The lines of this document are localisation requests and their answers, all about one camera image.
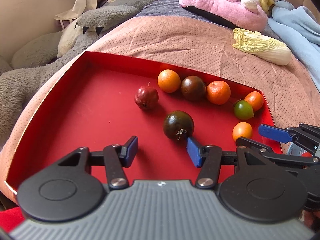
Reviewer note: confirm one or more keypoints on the orange mandarin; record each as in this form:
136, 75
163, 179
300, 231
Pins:
218, 92

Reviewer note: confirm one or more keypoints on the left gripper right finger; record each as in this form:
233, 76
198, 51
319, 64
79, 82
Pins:
209, 159

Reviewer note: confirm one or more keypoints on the small yellow-orange tomato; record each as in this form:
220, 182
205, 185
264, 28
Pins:
242, 129

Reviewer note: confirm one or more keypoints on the dark brown tomato back row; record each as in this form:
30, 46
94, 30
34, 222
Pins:
193, 87

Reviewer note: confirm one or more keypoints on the blue patterned bowl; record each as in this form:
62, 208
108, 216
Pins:
297, 152

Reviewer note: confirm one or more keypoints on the small orange tomato right corner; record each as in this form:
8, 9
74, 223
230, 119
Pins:
255, 99

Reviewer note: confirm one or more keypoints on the green tomato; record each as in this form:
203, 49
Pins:
243, 110

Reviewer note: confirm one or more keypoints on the napa cabbage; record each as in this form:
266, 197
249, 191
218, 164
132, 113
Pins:
264, 47

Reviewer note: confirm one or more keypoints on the dark red passion fruit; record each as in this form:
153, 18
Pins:
146, 97

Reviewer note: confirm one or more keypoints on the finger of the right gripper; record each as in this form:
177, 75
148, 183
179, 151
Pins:
279, 159
305, 136

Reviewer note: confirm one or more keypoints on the red shallow cardboard tray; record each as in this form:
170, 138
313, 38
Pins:
91, 103

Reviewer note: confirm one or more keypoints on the grey plush shark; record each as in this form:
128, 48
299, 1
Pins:
50, 62

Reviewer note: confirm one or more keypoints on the orange cherry tomato back left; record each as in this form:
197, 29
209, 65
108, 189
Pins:
169, 81

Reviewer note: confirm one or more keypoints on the pink dotted quilt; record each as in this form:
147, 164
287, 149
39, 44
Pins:
291, 95

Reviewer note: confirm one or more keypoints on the pink plush rabbit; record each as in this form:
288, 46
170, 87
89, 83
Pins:
245, 14

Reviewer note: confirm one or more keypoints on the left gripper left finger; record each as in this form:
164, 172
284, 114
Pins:
114, 158

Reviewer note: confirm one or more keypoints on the white paper bag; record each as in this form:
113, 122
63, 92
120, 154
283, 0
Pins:
79, 7

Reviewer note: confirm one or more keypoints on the light blue blanket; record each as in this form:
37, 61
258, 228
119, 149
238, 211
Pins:
298, 29

